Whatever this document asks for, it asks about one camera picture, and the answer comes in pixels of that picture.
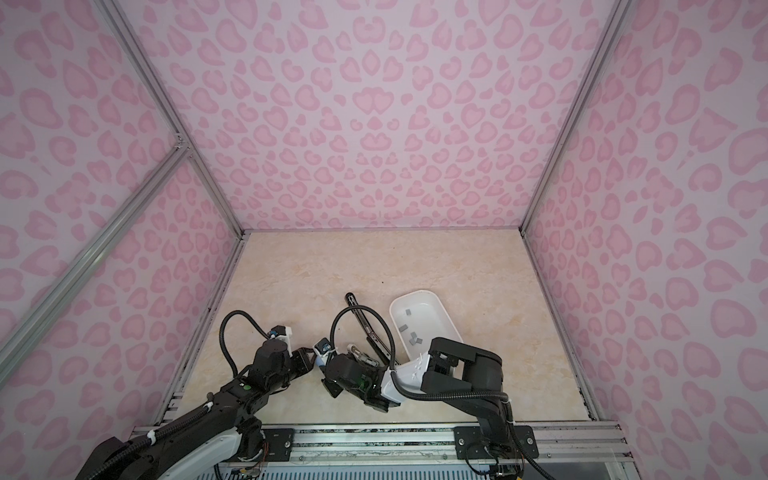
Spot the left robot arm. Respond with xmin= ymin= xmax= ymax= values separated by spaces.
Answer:
xmin=76 ymin=338 xmax=315 ymax=479

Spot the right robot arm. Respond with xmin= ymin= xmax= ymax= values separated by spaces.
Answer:
xmin=320 ymin=337 xmax=514 ymax=453

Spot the white plastic tray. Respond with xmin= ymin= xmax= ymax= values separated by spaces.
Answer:
xmin=389 ymin=290 xmax=463 ymax=360

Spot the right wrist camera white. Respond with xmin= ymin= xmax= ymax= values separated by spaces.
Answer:
xmin=313 ymin=337 xmax=336 ymax=368

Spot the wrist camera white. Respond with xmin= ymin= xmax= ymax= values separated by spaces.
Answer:
xmin=269 ymin=325 xmax=293 ymax=353
xmin=313 ymin=337 xmax=336 ymax=368

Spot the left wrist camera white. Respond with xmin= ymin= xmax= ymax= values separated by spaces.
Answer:
xmin=269 ymin=325 xmax=293 ymax=353

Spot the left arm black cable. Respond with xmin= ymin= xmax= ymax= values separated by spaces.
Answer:
xmin=218 ymin=310 xmax=271 ymax=379

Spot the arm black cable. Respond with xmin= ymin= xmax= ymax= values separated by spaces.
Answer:
xmin=218 ymin=310 xmax=271 ymax=379
xmin=329 ymin=305 xmax=559 ymax=480

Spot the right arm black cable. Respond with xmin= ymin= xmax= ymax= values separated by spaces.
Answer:
xmin=329 ymin=305 xmax=559 ymax=480

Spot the aluminium diagonal frame bar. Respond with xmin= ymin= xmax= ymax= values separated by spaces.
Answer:
xmin=1 ymin=142 xmax=189 ymax=385

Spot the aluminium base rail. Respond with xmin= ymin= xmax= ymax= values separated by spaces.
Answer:
xmin=128 ymin=392 xmax=637 ymax=480

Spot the aluminium frame corner post left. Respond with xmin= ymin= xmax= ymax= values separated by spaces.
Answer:
xmin=93 ymin=0 xmax=245 ymax=239

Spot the aluminium frame corner post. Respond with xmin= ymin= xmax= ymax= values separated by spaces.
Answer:
xmin=93 ymin=0 xmax=245 ymax=239
xmin=519 ymin=0 xmax=636 ymax=238

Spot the aluminium frame corner post right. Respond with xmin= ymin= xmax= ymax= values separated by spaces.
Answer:
xmin=519 ymin=0 xmax=636 ymax=238

